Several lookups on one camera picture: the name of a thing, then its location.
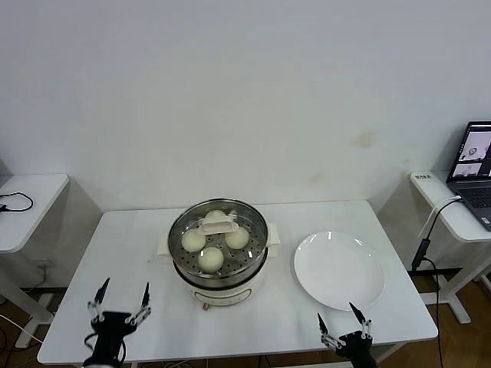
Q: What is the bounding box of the glass lid with cream handle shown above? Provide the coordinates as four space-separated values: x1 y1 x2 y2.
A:
168 197 269 275

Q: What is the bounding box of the black cable with plug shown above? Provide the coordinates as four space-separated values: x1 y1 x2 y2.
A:
0 191 34 214

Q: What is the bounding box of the steel steamer basket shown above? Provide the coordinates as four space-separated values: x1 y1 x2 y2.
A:
156 197 282 287

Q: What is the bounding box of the white side table with cable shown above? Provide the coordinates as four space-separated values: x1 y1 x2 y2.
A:
0 173 104 348

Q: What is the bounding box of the white round plate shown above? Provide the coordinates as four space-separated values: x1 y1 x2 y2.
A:
293 229 386 311

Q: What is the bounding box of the white side table with laptop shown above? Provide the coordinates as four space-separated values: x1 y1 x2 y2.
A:
377 170 491 323

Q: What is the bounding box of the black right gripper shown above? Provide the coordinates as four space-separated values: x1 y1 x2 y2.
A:
316 301 377 365

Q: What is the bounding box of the cream electric cooker base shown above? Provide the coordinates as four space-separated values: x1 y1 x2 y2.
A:
157 235 281 311

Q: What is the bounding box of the grey open laptop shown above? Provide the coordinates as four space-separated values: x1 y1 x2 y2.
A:
447 120 491 231

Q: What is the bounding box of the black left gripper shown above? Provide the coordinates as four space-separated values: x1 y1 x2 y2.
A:
87 278 152 350

